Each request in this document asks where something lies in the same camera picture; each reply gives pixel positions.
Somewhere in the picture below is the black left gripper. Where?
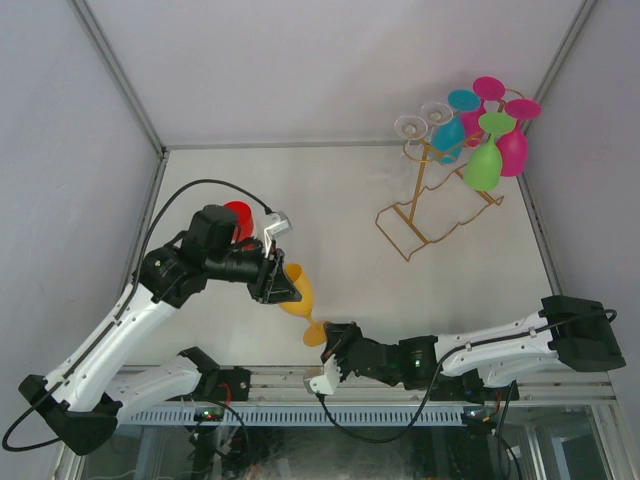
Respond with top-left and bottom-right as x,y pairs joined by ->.
206,236 -> 302,305

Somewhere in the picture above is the yellow wine glass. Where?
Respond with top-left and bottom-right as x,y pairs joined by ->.
280,263 -> 326,347

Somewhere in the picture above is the red wine glass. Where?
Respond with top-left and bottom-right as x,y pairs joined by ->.
224,201 -> 255,251

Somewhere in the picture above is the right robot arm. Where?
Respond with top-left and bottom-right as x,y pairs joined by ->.
305,295 -> 626,403

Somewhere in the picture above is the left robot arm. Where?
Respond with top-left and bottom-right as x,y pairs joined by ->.
19,205 -> 302,456

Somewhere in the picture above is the clear wine glass front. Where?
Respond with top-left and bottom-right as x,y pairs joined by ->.
391,115 -> 428,186

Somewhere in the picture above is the clear wine glass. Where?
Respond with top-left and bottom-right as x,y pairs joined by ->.
391,115 -> 428,186
420,101 -> 454,126

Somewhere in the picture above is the blue wine glass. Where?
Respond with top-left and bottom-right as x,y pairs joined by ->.
432,89 -> 481,164

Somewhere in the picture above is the green wine glass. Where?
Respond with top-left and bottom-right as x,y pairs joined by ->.
463,112 -> 516,192

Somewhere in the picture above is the clear wine glass rear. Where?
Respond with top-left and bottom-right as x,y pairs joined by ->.
420,101 -> 454,126

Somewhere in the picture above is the magenta wine glass front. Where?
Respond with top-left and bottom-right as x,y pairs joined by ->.
496,99 -> 541,177

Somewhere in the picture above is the magenta wine glass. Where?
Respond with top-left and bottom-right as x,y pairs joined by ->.
496,99 -> 541,177
461,76 -> 506,136

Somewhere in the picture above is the magenta wine glass rear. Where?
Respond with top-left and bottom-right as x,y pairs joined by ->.
461,76 -> 506,136

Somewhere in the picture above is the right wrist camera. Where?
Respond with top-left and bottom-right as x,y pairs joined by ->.
303,355 -> 342,395

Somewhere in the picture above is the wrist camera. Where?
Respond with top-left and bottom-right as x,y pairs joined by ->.
262,211 -> 292,258
303,355 -> 342,395

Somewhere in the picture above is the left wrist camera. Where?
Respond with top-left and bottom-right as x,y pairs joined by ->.
262,211 -> 292,258

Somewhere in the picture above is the aluminium frame rail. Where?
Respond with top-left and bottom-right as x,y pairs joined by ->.
248,366 -> 617,407

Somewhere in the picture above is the slotted grey cable duct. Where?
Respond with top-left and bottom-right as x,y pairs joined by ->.
119,405 -> 466,428

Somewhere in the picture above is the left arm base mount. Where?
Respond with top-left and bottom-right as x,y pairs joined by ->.
170,367 -> 251,404

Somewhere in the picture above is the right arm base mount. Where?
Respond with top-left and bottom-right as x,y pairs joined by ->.
429,369 -> 519,404

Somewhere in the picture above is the gold wire glass rack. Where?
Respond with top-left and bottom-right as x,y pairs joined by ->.
375,88 -> 529,262

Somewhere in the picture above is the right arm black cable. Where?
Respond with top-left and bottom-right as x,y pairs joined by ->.
315,307 -> 620,444

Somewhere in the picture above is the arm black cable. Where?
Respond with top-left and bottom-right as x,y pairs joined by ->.
1,179 -> 274,454
315,307 -> 620,444

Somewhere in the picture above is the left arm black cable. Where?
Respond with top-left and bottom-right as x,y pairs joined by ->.
1,179 -> 274,454

